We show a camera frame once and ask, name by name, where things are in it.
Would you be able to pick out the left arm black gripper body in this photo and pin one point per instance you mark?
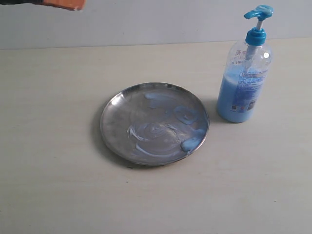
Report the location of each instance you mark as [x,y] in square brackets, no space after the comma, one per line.
[16,2]

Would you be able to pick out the blue pump soap bottle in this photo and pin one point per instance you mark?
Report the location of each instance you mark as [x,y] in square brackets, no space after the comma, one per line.
[245,71]

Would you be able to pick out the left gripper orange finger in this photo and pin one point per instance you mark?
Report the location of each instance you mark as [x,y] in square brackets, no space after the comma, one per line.
[73,5]

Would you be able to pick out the round stainless steel plate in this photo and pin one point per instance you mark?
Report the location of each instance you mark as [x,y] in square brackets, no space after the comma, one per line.
[154,124]

